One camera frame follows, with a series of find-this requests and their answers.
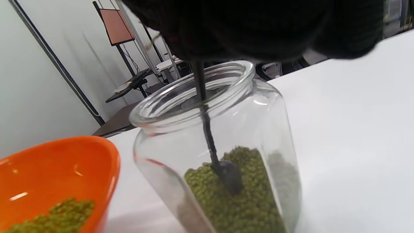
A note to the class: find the person's right hand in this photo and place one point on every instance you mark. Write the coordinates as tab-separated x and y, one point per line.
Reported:
252	29

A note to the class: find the black measuring scoop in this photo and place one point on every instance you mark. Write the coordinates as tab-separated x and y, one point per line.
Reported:
230	178

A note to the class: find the pile of mung beans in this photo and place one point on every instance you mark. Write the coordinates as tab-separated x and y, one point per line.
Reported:
245	207
61	215

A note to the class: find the orange bowl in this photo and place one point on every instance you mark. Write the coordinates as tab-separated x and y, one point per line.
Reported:
64	161

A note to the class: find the clear glass jar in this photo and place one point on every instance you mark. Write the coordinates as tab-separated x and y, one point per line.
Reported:
265	113

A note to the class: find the black keyboard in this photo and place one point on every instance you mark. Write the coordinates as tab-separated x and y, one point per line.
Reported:
139	77

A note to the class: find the monitor on pole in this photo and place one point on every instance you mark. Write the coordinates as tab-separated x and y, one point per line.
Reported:
116	27

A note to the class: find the white packet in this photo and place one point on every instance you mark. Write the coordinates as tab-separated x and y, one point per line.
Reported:
123	87

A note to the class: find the black shelf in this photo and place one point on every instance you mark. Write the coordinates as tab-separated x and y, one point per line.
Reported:
111	98

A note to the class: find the dark wooden side table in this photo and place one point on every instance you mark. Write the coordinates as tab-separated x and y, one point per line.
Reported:
116	121

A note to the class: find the white desk frame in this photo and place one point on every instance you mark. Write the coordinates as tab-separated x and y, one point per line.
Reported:
168	64

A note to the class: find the black wall post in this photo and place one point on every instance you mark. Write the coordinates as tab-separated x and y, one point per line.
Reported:
55	61

